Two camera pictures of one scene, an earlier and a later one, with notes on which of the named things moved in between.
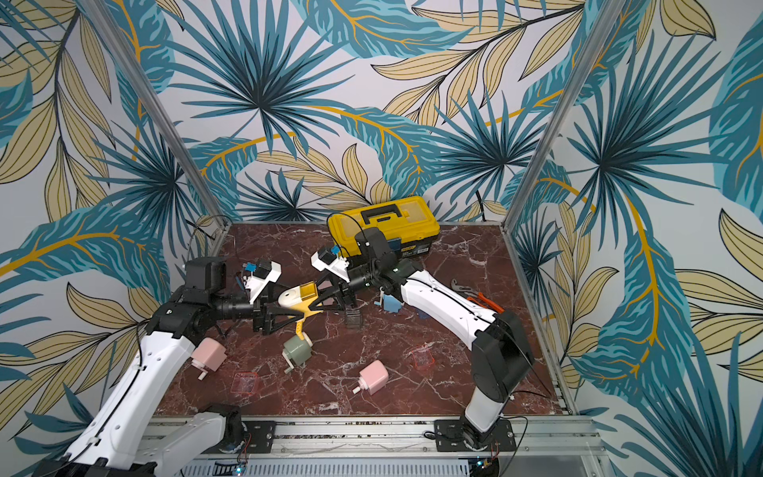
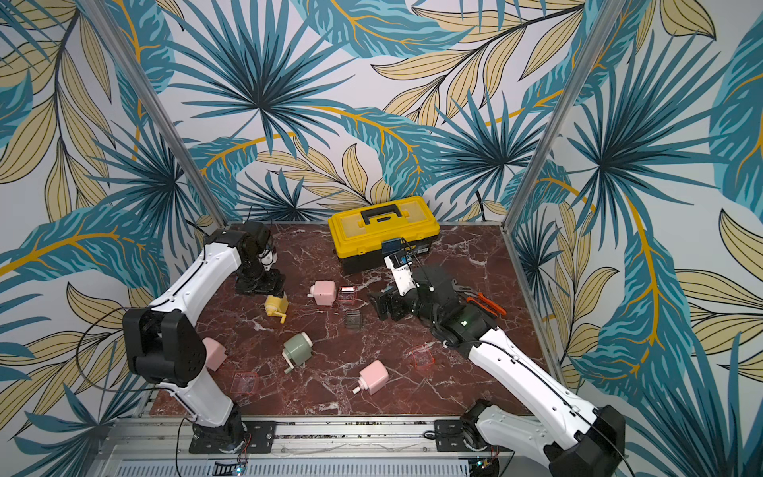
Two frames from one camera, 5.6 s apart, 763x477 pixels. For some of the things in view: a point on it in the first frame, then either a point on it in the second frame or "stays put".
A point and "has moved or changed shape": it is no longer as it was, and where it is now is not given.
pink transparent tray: (422, 359) stays put
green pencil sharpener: (297, 351) stays put
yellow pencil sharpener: (291, 298) has moved or changed shape
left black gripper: (261, 320) -> (274, 284)
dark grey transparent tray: (354, 318) stays put
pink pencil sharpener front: (374, 377) stays put
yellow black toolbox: (411, 224) stays put
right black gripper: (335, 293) -> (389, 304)
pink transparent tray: (244, 383) stays put
